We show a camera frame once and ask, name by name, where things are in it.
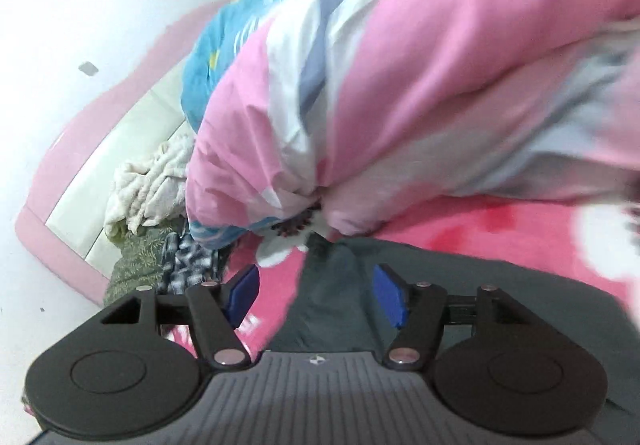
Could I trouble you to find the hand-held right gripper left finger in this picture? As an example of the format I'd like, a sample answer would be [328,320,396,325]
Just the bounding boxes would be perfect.
[100,264,261,371]

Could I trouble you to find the pink white grey quilt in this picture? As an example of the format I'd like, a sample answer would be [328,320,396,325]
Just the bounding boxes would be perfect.
[184,0,640,246]

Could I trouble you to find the pink and cream headboard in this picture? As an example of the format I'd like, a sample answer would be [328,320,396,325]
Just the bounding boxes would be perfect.
[15,0,238,306]

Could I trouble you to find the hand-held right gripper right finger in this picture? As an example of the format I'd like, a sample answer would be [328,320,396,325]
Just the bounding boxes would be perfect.
[372,263,538,372]

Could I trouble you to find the blue printed cloth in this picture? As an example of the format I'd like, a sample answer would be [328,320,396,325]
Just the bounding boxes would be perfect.
[181,0,351,128]

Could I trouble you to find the dark grey garment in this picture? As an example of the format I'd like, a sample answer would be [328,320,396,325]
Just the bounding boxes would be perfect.
[270,232,640,445]

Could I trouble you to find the cream fluffy blanket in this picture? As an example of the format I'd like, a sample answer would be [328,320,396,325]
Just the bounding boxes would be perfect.
[103,129,202,242]

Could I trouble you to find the pink printed bed sheet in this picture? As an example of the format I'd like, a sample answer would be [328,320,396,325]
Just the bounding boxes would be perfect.
[160,192,640,361]

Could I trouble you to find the black and white plaid garment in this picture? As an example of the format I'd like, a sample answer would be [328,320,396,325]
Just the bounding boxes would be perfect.
[159,220,236,297]

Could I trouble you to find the green patterned cloth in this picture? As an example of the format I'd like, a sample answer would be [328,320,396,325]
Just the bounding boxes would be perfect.
[102,220,188,308]

